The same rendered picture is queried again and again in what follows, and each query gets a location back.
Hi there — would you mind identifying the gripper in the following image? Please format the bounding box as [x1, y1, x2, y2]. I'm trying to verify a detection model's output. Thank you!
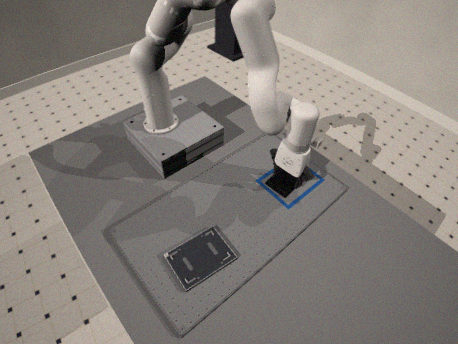
[270, 138, 314, 189]

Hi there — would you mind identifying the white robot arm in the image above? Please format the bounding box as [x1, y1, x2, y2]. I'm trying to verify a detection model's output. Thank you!
[130, 0, 323, 153]

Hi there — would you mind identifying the blue floor tape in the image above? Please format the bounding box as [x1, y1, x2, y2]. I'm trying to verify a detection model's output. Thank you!
[255, 167, 324, 210]

